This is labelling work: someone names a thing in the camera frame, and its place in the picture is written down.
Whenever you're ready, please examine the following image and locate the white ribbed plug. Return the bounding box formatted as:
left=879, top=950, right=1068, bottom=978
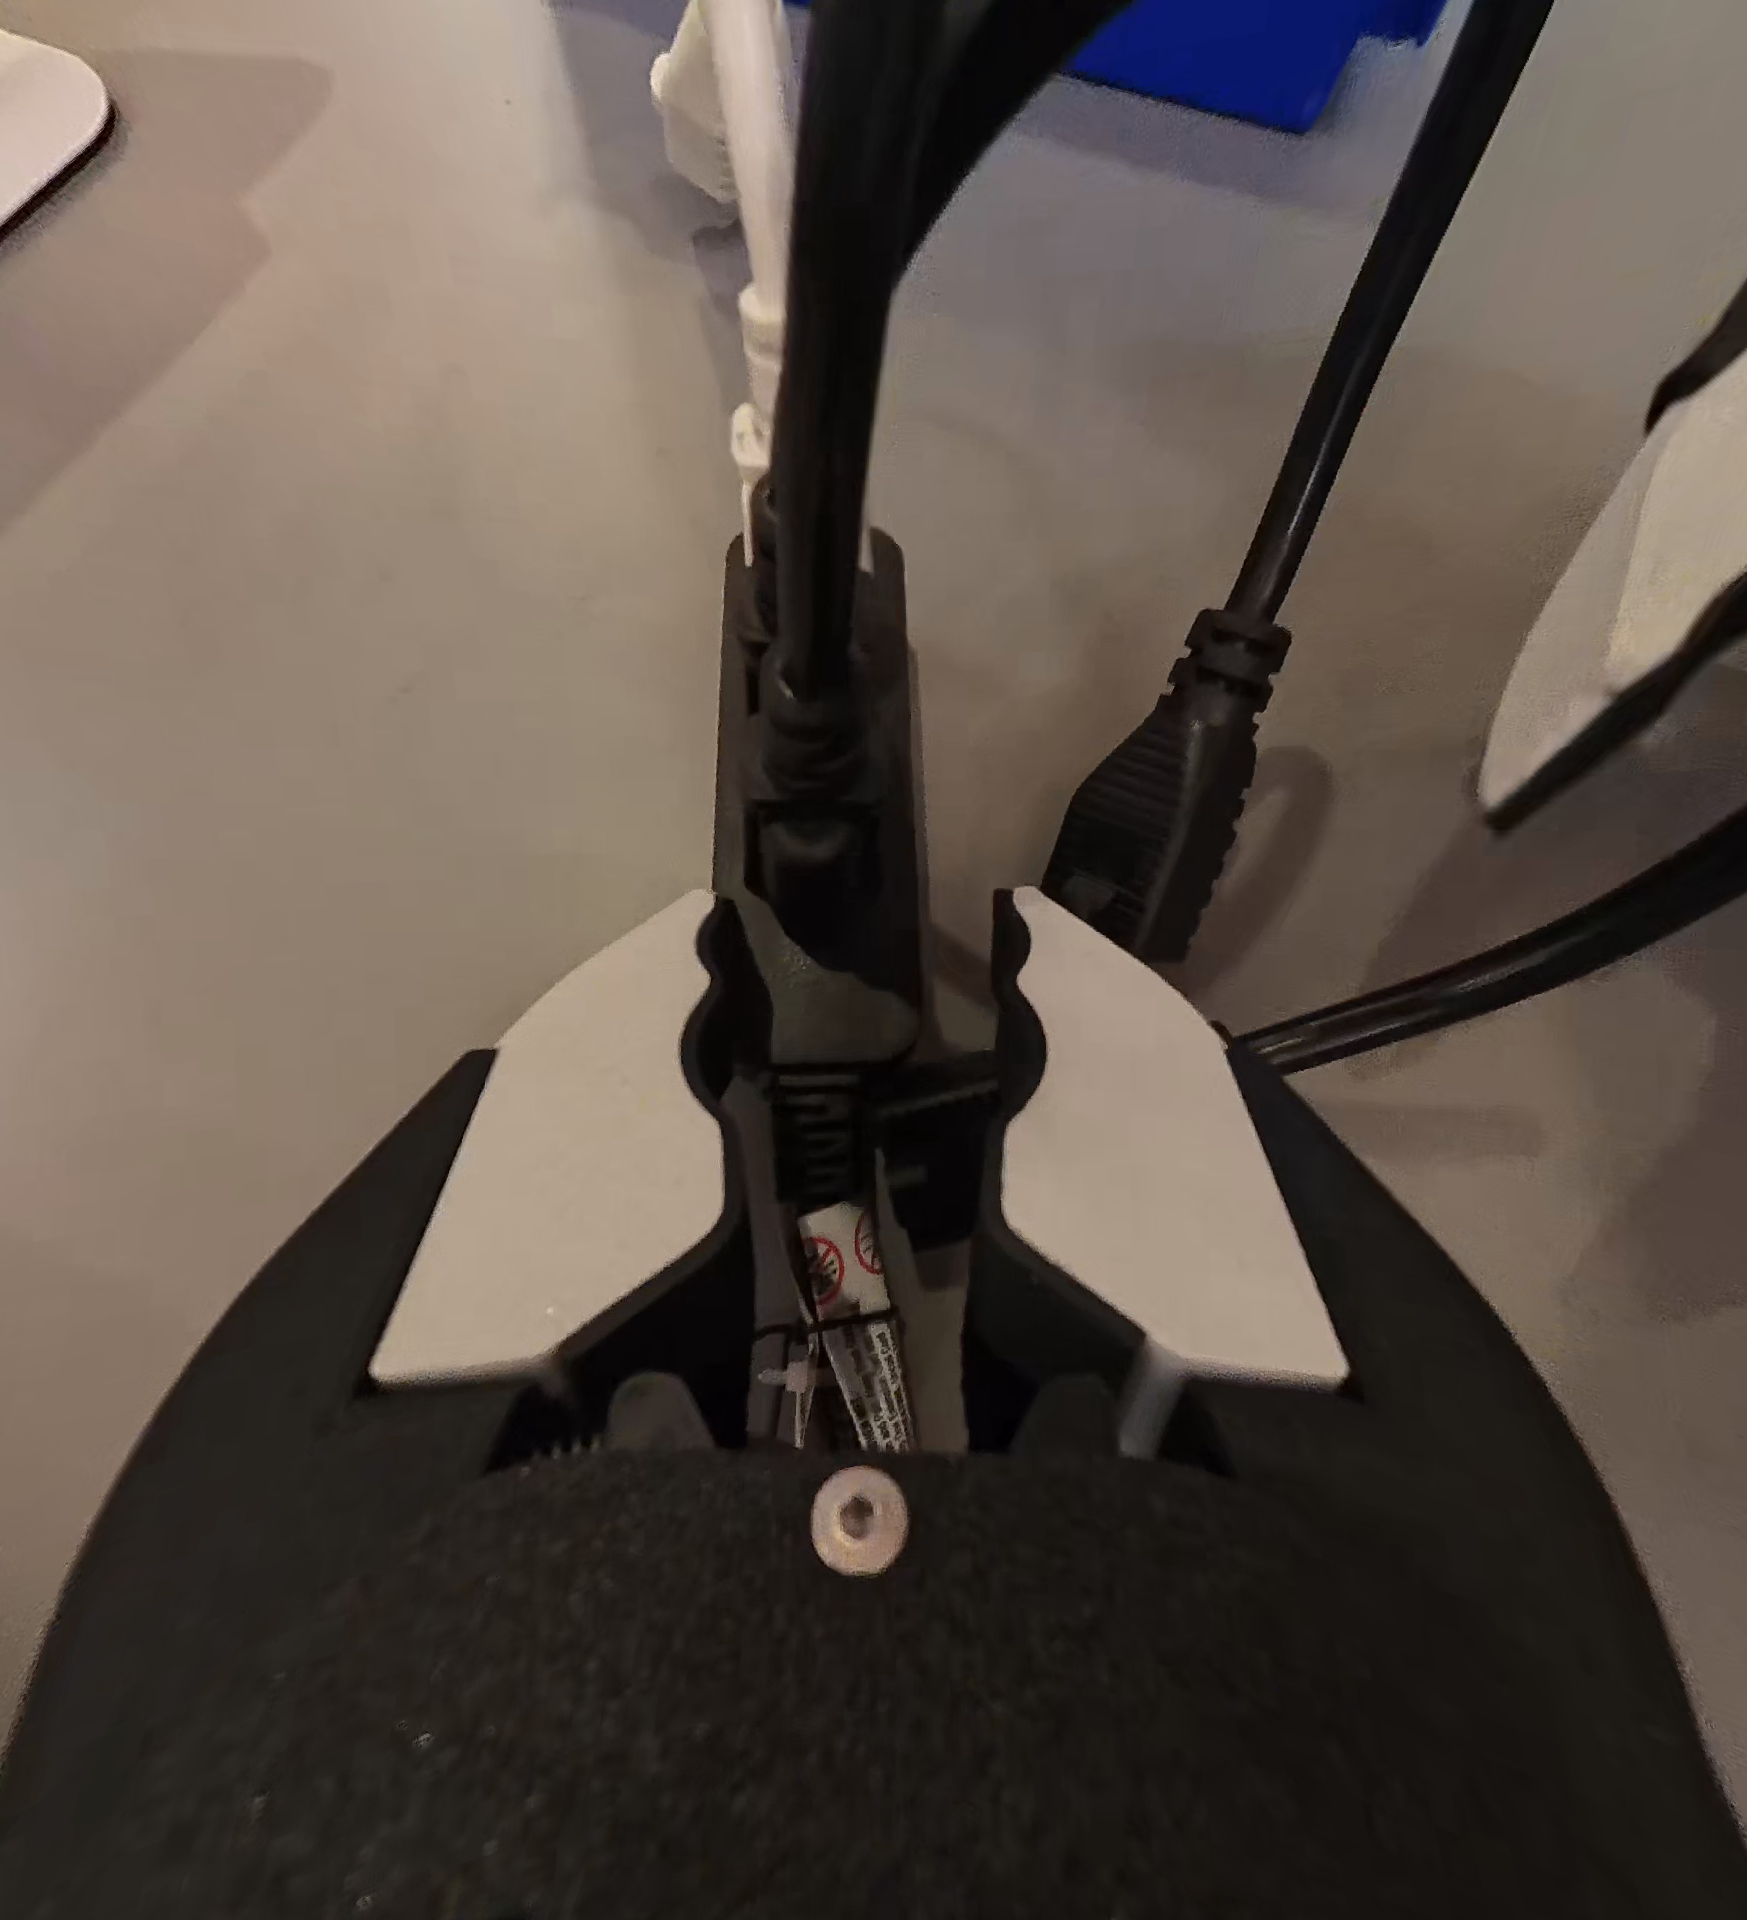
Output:
left=652, top=0, right=744, bottom=228

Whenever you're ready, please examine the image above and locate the smooth black power cord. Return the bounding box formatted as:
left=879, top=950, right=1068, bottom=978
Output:
left=1218, top=751, right=1747, bottom=1074

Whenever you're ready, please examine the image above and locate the black power strip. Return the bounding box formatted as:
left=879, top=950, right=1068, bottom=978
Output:
left=711, top=525, right=950, bottom=1074

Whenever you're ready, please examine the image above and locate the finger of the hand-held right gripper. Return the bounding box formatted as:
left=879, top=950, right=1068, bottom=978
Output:
left=1477, top=300, right=1747, bottom=833

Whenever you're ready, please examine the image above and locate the blue plastic bin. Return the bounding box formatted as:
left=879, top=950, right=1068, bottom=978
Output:
left=1029, top=0, right=1430, bottom=141

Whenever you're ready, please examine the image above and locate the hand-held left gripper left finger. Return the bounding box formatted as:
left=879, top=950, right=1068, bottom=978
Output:
left=368, top=884, right=776, bottom=1453

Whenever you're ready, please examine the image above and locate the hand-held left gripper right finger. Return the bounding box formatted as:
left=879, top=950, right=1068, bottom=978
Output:
left=961, top=883, right=1352, bottom=1455

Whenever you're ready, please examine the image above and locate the black loose plug upper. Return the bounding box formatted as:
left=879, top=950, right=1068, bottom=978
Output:
left=1039, top=0, right=1557, bottom=965

